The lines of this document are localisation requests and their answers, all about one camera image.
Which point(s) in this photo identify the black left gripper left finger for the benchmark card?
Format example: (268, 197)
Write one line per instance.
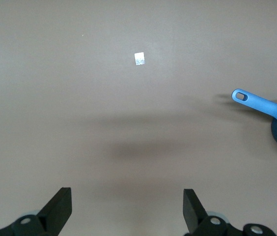
(55, 214)

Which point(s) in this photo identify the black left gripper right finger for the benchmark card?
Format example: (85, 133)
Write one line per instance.
(195, 216)

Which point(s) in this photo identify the brown table cover sheet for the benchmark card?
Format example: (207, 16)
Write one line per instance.
(79, 98)

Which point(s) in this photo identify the small white sticker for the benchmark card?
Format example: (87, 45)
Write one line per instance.
(139, 59)

